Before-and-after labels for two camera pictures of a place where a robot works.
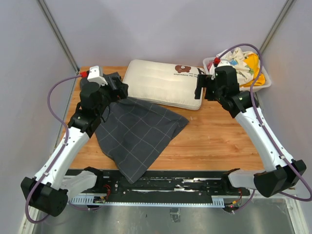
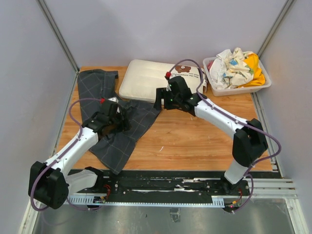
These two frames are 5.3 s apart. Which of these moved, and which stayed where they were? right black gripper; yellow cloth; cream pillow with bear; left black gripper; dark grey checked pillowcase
Moved: left black gripper; right black gripper; dark grey checked pillowcase
Stayed: cream pillow with bear; yellow cloth
